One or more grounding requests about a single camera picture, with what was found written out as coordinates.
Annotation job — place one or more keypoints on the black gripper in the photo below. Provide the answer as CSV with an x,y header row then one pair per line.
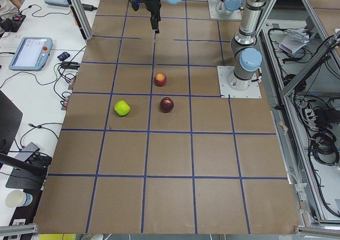
x,y
152,4

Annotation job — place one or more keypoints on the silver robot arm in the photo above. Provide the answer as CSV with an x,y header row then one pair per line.
x,y
226,7
248,59

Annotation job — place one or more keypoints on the dark red apple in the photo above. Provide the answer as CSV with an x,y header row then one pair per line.
x,y
166,104

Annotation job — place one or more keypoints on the green apple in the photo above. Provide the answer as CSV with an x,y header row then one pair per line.
x,y
122,108

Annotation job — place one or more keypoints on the small dark blue pouch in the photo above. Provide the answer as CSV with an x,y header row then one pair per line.
x,y
63,56

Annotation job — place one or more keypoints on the black usb hub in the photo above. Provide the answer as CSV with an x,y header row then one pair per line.
x,y
70,65

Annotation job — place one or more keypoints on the crumpled white paper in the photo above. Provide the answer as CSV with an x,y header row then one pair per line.
x,y
294,40

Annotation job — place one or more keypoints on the person at desk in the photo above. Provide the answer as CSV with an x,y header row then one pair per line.
x,y
10,8

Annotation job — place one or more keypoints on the black monitor stand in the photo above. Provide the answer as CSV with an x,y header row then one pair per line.
x,y
29,166

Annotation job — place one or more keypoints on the white paper cup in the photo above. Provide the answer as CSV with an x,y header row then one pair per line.
x,y
18,198

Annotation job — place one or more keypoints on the aluminium frame post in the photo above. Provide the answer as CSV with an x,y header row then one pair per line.
x,y
81,19

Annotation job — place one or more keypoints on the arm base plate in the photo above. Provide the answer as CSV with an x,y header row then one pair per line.
x,y
235,16
232,87

